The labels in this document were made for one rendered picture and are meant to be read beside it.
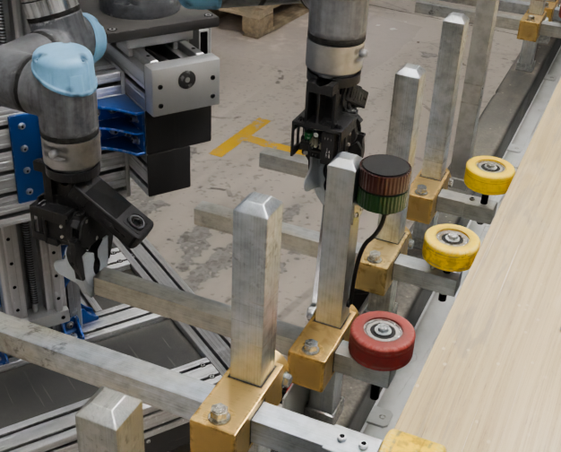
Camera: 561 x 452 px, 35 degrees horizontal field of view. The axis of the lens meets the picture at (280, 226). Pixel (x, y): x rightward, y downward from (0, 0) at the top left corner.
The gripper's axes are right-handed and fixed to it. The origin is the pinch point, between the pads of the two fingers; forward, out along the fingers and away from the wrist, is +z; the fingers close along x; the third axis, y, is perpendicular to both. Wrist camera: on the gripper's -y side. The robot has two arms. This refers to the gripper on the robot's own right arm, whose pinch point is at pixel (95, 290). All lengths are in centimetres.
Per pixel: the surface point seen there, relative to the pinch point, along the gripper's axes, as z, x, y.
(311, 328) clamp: -4.4, -0.5, -32.8
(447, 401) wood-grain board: -7, 8, -53
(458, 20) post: -30, -53, -35
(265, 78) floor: 83, -269, 94
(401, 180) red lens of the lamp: -27.5, -2.3, -41.5
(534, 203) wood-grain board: -7, -42, -53
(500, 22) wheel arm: -1, -149, -26
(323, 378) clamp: -1.8, 4.9, -36.7
